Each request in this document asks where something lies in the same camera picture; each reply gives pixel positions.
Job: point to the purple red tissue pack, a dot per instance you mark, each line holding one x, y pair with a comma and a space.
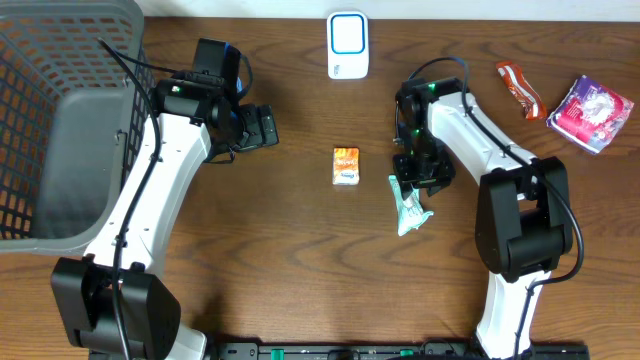
590, 115

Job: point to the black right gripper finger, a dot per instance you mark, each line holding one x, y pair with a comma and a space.
406, 190
433, 188

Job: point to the grey plastic mesh basket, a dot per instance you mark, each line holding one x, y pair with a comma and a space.
72, 117

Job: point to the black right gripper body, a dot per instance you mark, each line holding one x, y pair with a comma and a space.
426, 181

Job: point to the white barcode scanner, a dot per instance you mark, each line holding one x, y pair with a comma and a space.
347, 45

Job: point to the teal snack wrapper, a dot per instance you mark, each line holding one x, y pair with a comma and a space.
411, 214

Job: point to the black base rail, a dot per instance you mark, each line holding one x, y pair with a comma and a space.
428, 350

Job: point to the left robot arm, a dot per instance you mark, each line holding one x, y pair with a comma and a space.
112, 301

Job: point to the orange snack bar wrapper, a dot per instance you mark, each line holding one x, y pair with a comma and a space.
523, 92

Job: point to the small orange box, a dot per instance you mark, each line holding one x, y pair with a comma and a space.
345, 166

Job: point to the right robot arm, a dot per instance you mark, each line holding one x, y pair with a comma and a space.
522, 228

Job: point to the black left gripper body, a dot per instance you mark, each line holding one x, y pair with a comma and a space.
267, 126

